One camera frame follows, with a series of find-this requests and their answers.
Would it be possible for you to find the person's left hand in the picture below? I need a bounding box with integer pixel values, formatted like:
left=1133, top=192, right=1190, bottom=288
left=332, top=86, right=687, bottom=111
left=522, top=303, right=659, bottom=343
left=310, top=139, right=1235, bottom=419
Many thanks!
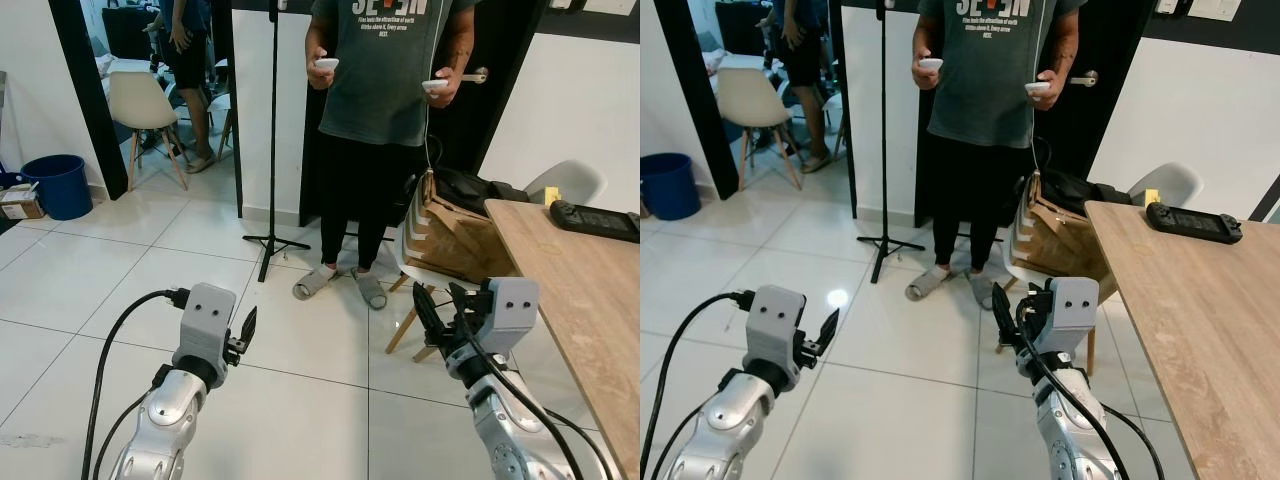
left=1030, top=68, right=1069, bottom=109
left=428, top=68, right=463, bottom=109

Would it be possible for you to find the person's right hand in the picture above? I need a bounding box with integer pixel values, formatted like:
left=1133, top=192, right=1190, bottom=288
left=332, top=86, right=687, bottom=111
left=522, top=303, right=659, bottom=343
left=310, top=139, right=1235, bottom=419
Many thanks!
left=305, top=45, right=341, bottom=91
left=912, top=45, right=946, bottom=91

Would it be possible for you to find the grey slipper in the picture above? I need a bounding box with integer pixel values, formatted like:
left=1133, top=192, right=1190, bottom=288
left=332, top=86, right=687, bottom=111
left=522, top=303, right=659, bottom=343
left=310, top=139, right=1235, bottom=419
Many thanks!
left=293, top=265, right=339, bottom=301
left=352, top=270, right=389, bottom=311
left=965, top=272, right=999, bottom=311
left=905, top=265, right=953, bottom=302

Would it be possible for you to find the brown paper bag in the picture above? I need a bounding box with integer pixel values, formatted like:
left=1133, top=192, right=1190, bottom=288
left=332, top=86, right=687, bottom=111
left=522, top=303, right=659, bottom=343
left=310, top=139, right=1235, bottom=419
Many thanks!
left=413, top=172, right=521, bottom=286
left=1012, top=175, right=1119, bottom=301

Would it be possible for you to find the black bag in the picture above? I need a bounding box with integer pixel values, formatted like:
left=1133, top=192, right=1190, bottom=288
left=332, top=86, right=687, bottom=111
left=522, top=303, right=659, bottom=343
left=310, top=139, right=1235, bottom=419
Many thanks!
left=432, top=165, right=531, bottom=209
left=1035, top=167, right=1136, bottom=211

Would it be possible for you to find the light wooden table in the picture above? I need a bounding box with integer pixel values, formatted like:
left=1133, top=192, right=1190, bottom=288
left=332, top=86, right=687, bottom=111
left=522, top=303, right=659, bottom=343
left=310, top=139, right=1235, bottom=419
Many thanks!
left=1084, top=200, right=1280, bottom=480
left=484, top=198, right=641, bottom=480

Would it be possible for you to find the black handheld game console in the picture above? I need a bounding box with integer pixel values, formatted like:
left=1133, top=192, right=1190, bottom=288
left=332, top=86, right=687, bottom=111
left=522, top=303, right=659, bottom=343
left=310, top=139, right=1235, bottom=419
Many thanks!
left=549, top=200, right=641, bottom=245
left=1145, top=202, right=1245, bottom=245

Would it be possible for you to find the white shell chair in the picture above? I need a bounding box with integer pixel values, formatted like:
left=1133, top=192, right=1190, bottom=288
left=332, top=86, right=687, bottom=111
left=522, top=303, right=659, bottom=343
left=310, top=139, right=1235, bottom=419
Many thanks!
left=385, top=159, right=609, bottom=356
left=995, top=162, right=1206, bottom=376

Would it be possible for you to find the black tripod stand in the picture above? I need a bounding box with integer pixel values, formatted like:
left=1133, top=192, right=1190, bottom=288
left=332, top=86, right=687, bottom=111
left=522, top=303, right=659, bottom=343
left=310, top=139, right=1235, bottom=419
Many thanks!
left=857, top=0, right=926, bottom=285
left=243, top=0, right=312, bottom=284

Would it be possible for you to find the blue plastic bucket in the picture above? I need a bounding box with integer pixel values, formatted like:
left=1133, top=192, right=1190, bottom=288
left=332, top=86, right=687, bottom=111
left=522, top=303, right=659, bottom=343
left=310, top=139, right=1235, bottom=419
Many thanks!
left=640, top=152, right=696, bottom=222
left=20, top=154, right=95, bottom=222

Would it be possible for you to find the person in green shirt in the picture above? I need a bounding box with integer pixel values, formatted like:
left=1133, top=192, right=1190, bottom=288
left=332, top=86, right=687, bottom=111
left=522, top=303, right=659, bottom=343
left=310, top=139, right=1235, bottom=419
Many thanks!
left=910, top=0, right=1089, bottom=286
left=305, top=0, right=483, bottom=291

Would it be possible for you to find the white chair with wooden legs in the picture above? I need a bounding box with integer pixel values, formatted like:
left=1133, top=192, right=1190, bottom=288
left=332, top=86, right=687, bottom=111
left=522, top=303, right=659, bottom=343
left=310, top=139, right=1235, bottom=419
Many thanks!
left=715, top=67, right=804, bottom=191
left=107, top=71, right=191, bottom=193

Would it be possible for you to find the small cardboard box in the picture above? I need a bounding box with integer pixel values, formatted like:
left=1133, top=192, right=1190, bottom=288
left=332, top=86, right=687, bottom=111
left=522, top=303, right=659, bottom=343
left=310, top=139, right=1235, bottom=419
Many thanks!
left=0, top=182, right=47, bottom=222

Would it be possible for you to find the black door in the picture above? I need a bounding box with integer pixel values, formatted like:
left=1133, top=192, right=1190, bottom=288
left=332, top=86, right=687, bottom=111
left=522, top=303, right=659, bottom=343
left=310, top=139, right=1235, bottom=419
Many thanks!
left=298, top=0, right=553, bottom=226
left=912, top=0, right=1156, bottom=226

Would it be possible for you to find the person in black shorts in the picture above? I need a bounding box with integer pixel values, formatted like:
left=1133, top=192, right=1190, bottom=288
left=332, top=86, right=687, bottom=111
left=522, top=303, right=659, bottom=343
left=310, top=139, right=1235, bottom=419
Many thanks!
left=148, top=0, right=218, bottom=173
left=765, top=0, right=831, bottom=173

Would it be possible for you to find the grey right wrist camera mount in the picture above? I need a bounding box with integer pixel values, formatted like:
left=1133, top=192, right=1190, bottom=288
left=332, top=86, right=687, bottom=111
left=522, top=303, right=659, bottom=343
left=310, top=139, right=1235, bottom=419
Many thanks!
left=1043, top=277, right=1101, bottom=353
left=478, top=277, right=540, bottom=353

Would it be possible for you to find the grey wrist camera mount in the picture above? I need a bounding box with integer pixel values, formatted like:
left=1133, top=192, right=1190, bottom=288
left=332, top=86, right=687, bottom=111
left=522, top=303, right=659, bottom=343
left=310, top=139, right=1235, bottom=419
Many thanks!
left=172, top=283, right=239, bottom=363
left=744, top=285, right=808, bottom=366
left=478, top=277, right=540, bottom=353
left=1043, top=277, right=1101, bottom=353

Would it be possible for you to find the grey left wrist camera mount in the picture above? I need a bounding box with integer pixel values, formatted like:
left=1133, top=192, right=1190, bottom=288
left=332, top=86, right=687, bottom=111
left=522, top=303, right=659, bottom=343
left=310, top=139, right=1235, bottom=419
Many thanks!
left=172, top=283, right=239, bottom=363
left=744, top=285, right=808, bottom=366

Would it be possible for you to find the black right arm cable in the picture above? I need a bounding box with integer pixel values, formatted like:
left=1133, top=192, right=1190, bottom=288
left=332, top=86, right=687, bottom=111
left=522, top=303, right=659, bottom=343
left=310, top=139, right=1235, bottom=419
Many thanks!
left=1018, top=310, right=1166, bottom=480
left=452, top=300, right=613, bottom=480

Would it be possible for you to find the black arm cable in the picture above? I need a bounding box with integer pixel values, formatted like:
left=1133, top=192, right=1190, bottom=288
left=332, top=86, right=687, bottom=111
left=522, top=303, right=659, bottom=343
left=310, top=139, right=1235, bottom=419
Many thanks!
left=452, top=300, right=613, bottom=480
left=640, top=290, right=753, bottom=480
left=82, top=287, right=193, bottom=480
left=1018, top=310, right=1166, bottom=480

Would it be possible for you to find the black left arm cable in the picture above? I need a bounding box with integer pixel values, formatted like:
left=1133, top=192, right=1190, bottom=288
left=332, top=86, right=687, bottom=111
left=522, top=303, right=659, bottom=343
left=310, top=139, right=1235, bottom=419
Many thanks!
left=640, top=290, right=753, bottom=480
left=82, top=287, right=193, bottom=480

